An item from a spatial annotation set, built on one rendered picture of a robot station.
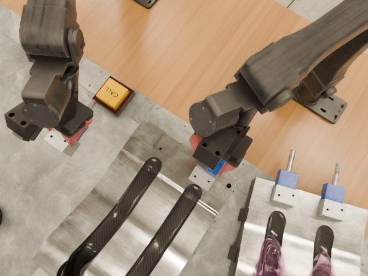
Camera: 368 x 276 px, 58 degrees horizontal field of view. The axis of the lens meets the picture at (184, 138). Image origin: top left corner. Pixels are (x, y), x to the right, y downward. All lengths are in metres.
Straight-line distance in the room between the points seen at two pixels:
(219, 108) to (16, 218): 0.61
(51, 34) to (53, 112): 0.11
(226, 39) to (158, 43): 0.19
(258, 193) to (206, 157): 0.28
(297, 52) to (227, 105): 0.13
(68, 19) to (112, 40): 0.45
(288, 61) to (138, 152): 0.40
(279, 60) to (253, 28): 0.50
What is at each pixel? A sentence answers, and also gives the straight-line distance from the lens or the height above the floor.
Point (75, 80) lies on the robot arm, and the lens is 0.61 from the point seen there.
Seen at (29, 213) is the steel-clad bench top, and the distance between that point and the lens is 0.92.
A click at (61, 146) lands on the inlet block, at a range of 0.74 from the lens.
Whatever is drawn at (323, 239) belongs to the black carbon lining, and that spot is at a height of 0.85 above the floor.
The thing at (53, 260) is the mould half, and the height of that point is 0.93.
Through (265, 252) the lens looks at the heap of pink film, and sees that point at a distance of 0.76.
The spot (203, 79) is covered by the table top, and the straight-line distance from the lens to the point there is 0.92.
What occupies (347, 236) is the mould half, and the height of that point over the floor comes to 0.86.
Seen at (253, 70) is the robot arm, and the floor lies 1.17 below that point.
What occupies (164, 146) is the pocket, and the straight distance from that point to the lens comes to 0.79.
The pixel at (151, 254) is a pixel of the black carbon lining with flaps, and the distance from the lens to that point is 0.75.
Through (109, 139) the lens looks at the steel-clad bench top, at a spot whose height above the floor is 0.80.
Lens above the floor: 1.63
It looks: 75 degrees down
